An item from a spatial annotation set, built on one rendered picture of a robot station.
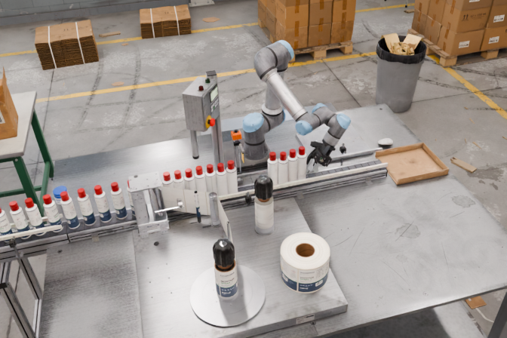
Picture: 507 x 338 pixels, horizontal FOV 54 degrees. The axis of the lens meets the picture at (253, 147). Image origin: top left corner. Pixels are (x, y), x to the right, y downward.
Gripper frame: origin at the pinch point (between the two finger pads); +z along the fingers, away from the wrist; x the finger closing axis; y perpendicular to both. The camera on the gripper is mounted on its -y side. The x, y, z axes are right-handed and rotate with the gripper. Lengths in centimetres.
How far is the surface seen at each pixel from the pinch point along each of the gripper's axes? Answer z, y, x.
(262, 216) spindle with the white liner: 12.0, 32.1, -32.1
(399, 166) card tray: -18, 0, 52
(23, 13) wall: 176, -537, -146
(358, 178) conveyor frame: -6.7, 5.3, 27.1
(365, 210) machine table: -1.3, 26.6, 23.4
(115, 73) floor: 131, -339, -41
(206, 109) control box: -15, 0, -66
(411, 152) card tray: -25, -10, 63
